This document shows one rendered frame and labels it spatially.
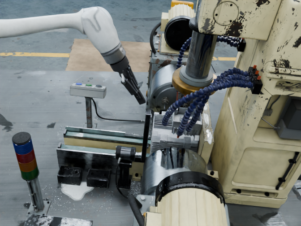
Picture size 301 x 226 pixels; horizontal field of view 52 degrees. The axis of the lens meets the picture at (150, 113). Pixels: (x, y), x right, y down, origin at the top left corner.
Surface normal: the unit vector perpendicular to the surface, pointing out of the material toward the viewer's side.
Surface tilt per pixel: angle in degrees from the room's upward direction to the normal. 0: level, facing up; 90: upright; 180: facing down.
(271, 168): 90
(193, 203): 4
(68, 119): 0
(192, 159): 21
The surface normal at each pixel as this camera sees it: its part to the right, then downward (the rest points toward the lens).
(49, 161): 0.09, -0.77
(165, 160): -0.33, -0.74
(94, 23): 0.07, 0.36
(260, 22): -0.07, 0.63
